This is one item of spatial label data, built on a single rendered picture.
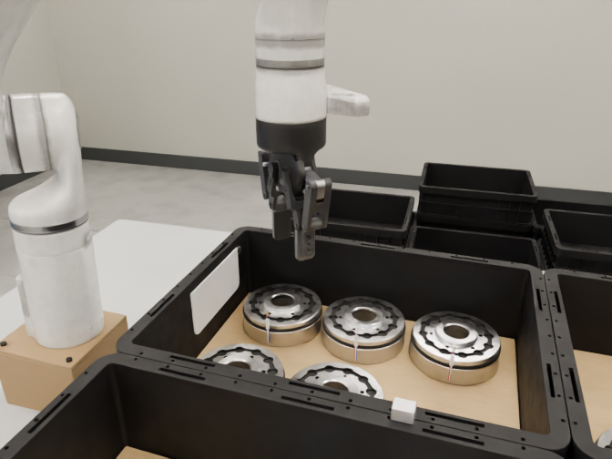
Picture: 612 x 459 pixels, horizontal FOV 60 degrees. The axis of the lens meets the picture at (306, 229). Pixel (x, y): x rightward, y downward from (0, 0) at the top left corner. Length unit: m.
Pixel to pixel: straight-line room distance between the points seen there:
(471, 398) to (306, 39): 0.41
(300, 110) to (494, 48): 2.94
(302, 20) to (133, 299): 0.69
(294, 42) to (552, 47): 2.99
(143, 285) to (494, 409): 0.72
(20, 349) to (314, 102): 0.52
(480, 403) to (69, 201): 0.53
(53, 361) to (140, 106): 3.46
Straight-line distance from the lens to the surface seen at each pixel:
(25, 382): 0.84
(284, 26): 0.52
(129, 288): 1.10
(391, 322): 0.67
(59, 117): 0.68
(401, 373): 0.64
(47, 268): 0.74
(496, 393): 0.64
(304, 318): 0.67
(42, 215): 0.71
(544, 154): 3.58
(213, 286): 0.67
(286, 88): 0.53
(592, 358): 0.74
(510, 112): 3.50
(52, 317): 0.78
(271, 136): 0.54
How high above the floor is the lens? 1.24
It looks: 25 degrees down
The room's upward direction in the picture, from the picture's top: straight up
